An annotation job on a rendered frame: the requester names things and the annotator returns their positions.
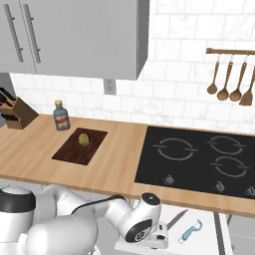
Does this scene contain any wooden spatula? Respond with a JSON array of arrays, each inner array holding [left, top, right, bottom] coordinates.
[[238, 65, 255, 107]]

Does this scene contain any large wooden spoon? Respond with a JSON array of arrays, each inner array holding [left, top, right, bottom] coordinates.
[[229, 55, 249, 103], [216, 54, 235, 102]]

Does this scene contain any grey wall socket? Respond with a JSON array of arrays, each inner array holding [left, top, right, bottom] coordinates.
[[103, 78, 118, 96]]

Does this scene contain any black knife handle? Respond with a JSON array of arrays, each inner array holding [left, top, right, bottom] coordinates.
[[0, 94, 14, 109], [0, 87, 17, 103]]

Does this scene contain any small wooden spoon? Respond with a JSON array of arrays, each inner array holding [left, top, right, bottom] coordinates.
[[206, 54, 222, 96]]

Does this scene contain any dark wooden cutting board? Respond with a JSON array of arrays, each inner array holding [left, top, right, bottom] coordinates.
[[51, 127, 110, 166]]

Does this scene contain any black hob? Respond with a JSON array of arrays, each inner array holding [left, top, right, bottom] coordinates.
[[133, 126, 255, 200]]

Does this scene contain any grey lower cupboard front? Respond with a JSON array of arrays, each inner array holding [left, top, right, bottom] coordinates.
[[227, 214, 255, 255]]

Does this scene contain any glass bottle with red label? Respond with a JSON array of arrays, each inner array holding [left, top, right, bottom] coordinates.
[[52, 99, 72, 131]]

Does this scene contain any white open drawer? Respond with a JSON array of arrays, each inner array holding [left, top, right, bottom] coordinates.
[[114, 202, 235, 255]]

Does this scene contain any wide grey cupboard door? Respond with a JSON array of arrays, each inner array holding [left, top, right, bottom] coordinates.
[[19, 0, 139, 81]]

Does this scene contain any wooden knife block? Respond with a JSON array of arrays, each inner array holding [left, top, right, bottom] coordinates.
[[0, 97, 40, 130]]

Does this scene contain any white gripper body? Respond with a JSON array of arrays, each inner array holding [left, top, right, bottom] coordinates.
[[143, 239, 169, 250]]

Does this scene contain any grey bar cupboard handle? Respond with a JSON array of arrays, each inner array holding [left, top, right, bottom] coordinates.
[[3, 3, 25, 64], [22, 3, 43, 65]]

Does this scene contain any wooden utensil rail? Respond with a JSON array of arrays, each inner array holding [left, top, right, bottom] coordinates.
[[205, 47, 255, 57]]

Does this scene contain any grey knife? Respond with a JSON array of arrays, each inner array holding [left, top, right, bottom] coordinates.
[[166, 208, 189, 231]]

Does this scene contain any blue peeler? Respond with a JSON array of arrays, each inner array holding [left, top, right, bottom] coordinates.
[[177, 218, 204, 245]]

